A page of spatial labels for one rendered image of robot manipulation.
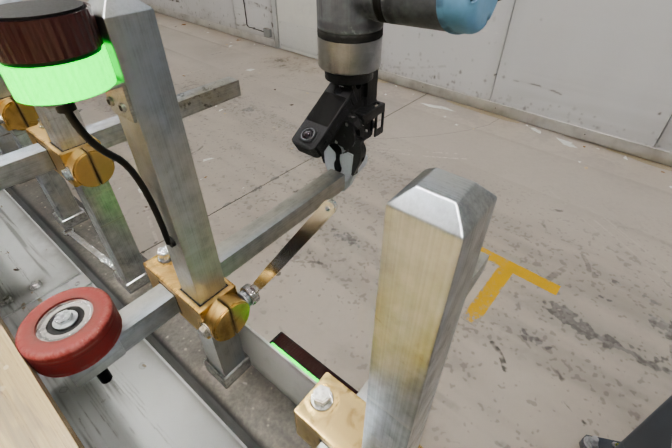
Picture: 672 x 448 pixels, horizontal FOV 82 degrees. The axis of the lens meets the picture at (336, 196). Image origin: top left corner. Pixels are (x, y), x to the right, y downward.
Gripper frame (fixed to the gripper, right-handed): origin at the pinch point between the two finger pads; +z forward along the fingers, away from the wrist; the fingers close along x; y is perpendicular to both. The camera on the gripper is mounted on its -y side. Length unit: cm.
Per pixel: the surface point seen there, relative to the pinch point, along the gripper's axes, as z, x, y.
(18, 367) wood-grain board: -7.6, -1.6, -46.1
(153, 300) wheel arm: -3.5, -0.4, -34.1
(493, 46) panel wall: 39, 52, 232
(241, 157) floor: 83, 135, 76
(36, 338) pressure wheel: -8.2, -0.4, -44.1
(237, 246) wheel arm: -3.4, -1.0, -22.6
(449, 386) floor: 83, -23, 27
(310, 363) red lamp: 12.4, -12.7, -22.4
